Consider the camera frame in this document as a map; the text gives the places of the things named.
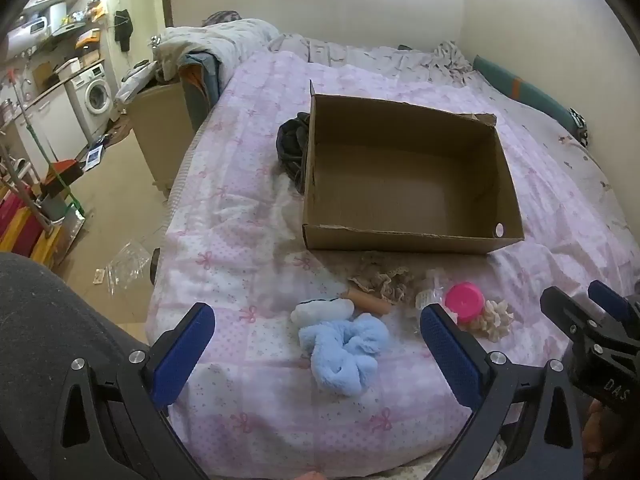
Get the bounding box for white washing machine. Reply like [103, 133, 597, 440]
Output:
[70, 62, 115, 132]

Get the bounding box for cream scrunchie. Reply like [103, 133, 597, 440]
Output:
[467, 299, 515, 343]

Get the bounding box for pink plastic cup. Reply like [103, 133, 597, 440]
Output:
[445, 283, 486, 323]

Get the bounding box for green mop handle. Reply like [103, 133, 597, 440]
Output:
[10, 75, 87, 213]

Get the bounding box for light blue fluffy scrunchie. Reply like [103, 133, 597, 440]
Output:
[298, 312, 391, 400]

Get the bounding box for grey crumpled duvet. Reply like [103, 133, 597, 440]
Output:
[152, 17, 281, 86]

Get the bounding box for brown cardboard box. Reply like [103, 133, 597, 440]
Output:
[301, 80, 526, 256]

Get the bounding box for red and yellow boxes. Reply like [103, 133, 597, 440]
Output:
[0, 187, 57, 263]

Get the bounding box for striped crumpled cloth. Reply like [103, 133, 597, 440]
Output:
[434, 41, 474, 75]

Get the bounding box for white kitchen counter cabinet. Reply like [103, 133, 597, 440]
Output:
[12, 84, 93, 173]

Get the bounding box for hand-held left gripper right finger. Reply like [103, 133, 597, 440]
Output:
[420, 304, 586, 480]

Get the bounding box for black hanging garment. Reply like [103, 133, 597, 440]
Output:
[114, 9, 135, 52]

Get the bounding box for beige cabinet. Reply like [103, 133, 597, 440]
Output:
[127, 81, 196, 202]

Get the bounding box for white patterned bed sheet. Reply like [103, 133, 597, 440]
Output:
[267, 34, 628, 266]

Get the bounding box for clear plastic bag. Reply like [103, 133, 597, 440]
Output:
[106, 241, 152, 292]

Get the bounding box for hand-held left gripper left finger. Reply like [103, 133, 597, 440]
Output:
[59, 302, 217, 480]

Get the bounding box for blue and orange bag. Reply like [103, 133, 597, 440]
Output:
[179, 50, 224, 122]

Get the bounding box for beige lace cloth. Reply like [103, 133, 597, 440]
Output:
[348, 251, 426, 303]

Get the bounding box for teal pillow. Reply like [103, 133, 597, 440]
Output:
[472, 55, 576, 131]

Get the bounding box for person's right hand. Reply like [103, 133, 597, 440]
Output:
[582, 399, 626, 462]

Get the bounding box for pink bow-print blanket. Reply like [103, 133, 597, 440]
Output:
[147, 50, 640, 473]

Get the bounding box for dark crumpled cloth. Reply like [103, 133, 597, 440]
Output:
[276, 111, 312, 196]

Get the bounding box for clear plastic bottle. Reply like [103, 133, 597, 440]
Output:
[414, 269, 448, 312]

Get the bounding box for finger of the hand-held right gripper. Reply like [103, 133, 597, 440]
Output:
[587, 280, 632, 333]
[540, 286, 593, 361]

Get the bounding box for orange box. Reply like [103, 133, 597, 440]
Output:
[44, 159, 84, 197]

